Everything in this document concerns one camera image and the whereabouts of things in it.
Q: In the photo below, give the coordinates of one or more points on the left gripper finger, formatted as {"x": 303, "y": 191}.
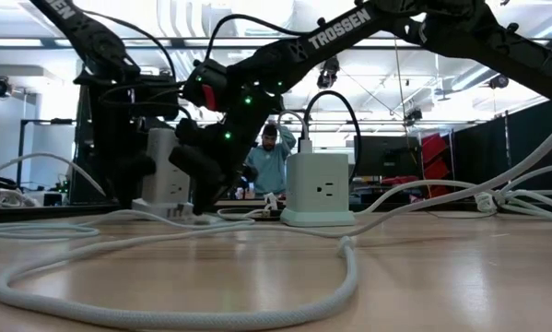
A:
{"x": 132, "y": 173}

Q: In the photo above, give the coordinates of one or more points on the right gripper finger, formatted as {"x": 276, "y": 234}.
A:
{"x": 219, "y": 193}
{"x": 203, "y": 196}

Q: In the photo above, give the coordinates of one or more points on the mint cube power strip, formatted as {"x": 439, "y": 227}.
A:
{"x": 319, "y": 189}

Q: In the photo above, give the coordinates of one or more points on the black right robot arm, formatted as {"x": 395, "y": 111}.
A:
{"x": 340, "y": 30}

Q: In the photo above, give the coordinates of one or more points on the black partition curtain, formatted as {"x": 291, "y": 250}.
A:
{"x": 483, "y": 157}
{"x": 100, "y": 152}

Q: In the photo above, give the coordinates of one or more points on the person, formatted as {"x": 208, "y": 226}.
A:
{"x": 271, "y": 170}

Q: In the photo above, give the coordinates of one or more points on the white box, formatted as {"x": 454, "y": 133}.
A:
{"x": 45, "y": 199}

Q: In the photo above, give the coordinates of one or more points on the black ceiling spotlight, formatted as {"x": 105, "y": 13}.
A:
{"x": 0, "y": 87}
{"x": 499, "y": 82}

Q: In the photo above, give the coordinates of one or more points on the black computer monitor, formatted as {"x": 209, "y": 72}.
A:
{"x": 386, "y": 157}

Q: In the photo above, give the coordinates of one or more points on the red bins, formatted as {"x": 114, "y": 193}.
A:
{"x": 437, "y": 161}

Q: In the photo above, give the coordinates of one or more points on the black background rig frame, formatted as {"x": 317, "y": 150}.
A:
{"x": 50, "y": 122}

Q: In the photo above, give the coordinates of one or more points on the black overhead camera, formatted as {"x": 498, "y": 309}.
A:
{"x": 327, "y": 78}

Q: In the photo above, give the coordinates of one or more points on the black overhead frame bar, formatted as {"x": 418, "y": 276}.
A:
{"x": 8, "y": 44}

